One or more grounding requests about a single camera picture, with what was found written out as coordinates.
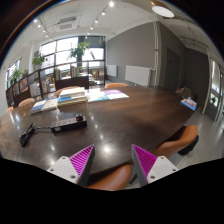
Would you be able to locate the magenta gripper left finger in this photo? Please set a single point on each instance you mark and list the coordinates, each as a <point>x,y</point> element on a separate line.
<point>75,168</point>

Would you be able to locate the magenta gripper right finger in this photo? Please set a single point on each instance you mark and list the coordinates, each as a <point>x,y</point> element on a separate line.
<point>150,168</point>

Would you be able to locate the black charger plug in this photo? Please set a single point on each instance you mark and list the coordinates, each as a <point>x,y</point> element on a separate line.
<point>79,116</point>

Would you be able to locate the orange chair near centre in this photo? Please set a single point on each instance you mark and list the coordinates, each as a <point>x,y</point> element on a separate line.
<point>117,180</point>

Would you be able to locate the orange chair near right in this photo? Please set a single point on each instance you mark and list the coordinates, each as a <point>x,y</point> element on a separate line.
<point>184,144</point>

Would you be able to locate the black power strip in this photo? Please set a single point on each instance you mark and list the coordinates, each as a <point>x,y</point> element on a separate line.
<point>68,124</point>

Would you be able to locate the cream book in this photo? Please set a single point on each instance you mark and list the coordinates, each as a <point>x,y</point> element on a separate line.
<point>49,104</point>

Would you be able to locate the stack of books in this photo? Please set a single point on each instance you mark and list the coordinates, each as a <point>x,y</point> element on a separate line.
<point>71,96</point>

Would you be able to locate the blue book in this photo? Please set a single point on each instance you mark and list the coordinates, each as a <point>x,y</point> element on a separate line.
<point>37,107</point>

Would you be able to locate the teal white book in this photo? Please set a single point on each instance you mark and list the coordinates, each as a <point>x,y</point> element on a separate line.
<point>96,96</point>

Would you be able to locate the blue tissue box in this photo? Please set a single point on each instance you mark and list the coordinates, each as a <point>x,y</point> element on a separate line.
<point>189,103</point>

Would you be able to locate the orange chair far left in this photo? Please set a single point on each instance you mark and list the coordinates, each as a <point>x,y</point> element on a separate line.
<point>26,101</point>

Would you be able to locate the purple white book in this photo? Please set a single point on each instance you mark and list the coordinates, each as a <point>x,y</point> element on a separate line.
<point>115,94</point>

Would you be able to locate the orange chair far right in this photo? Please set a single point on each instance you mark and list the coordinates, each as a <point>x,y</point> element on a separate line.
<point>115,85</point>

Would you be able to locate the dark wooden bookshelf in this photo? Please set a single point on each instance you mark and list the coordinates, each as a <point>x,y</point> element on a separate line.
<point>43,82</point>

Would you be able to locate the small white radiator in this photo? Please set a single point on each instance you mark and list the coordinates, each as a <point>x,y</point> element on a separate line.
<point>112,70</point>

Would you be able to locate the potted plant left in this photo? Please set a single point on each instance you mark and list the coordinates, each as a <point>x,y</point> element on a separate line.
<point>38,61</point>

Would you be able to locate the large potted plant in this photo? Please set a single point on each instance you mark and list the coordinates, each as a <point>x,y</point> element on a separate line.
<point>78,51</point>

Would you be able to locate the ceiling air conditioner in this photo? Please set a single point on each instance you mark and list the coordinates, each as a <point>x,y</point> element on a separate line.
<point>67,24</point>

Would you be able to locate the round ceiling lamp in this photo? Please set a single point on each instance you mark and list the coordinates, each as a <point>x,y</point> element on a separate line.
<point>162,11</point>

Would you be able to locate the white wall radiator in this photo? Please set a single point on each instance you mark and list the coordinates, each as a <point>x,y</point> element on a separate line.
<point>137,75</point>

